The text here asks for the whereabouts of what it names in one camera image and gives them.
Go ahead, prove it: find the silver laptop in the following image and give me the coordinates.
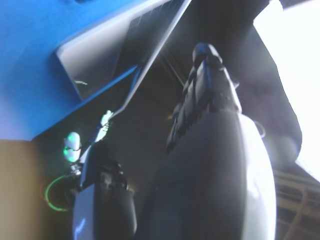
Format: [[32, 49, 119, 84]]
[[55, 0, 304, 166]]

